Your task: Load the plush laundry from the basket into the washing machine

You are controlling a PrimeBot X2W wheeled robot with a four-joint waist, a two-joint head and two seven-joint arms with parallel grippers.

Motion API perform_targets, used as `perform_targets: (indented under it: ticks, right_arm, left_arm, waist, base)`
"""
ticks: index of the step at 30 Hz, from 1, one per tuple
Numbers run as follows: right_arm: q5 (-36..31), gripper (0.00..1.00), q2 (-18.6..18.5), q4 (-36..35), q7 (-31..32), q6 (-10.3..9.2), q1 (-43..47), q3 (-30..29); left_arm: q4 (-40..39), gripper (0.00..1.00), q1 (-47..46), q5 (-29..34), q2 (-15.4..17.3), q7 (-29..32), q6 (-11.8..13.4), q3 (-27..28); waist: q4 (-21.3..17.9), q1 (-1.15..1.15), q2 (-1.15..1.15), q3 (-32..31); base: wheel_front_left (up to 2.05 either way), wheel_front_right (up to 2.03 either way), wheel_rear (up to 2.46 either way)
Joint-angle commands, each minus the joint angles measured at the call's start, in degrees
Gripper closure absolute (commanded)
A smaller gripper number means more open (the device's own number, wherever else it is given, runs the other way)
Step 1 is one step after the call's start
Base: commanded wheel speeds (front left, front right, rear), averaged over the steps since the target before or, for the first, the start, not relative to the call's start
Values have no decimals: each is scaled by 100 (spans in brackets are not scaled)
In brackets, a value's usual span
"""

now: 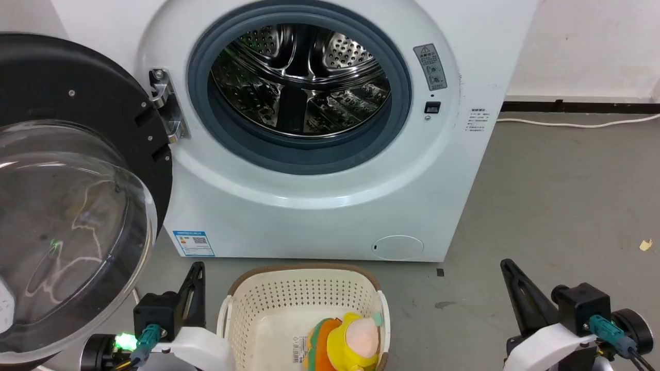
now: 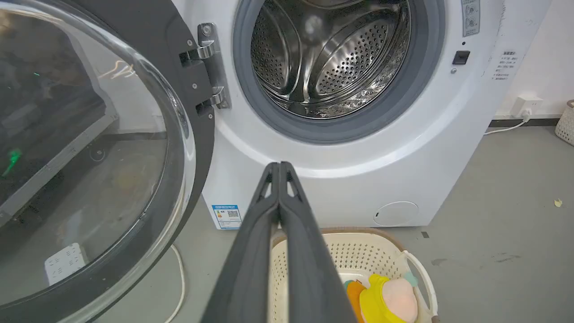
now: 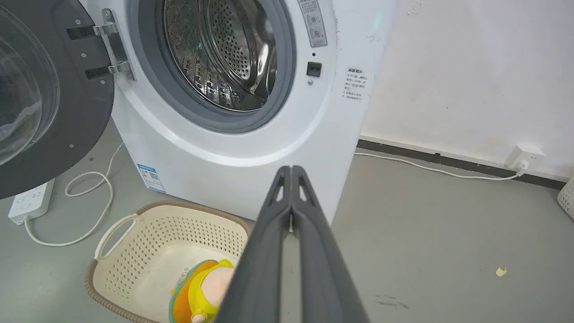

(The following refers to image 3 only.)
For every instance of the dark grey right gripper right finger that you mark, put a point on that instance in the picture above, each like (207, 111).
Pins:
(325, 269)

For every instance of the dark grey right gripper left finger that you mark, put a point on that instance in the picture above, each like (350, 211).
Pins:
(258, 264)

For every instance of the white front-load washing machine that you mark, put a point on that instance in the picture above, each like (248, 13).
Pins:
(251, 134)

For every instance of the dark grey washing machine door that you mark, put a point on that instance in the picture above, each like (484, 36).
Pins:
(42, 94)

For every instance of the yellow orange doll toy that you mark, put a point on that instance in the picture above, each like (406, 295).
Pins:
(202, 291)

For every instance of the cream perforated laundry basket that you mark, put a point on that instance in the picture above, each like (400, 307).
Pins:
(157, 251)

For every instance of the small yellow paper scrap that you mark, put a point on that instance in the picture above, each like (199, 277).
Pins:
(501, 271)

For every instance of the white power strip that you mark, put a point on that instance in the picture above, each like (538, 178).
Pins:
(30, 201)

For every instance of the white woven basket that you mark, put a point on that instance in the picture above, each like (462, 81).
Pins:
(567, 197)

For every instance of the white wall plug adapter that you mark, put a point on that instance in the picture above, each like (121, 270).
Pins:
(523, 157)

